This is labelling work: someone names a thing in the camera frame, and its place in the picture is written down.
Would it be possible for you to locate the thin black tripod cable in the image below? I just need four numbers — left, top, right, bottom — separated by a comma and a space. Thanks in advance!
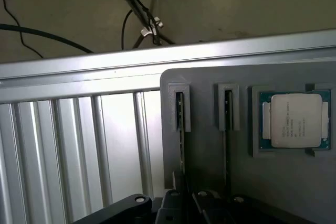
121, 8, 134, 50

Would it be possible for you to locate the thick black floor cable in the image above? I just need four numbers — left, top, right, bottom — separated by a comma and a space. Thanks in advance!
0, 23, 95, 54

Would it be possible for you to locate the thin black floor cable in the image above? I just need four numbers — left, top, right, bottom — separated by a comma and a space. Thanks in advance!
0, 0, 44, 59

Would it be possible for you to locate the grey printed parts rack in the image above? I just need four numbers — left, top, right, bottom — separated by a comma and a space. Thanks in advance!
160, 68, 336, 224

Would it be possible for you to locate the silver CPU chip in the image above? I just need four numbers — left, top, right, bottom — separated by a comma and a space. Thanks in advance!
258, 90, 332, 152

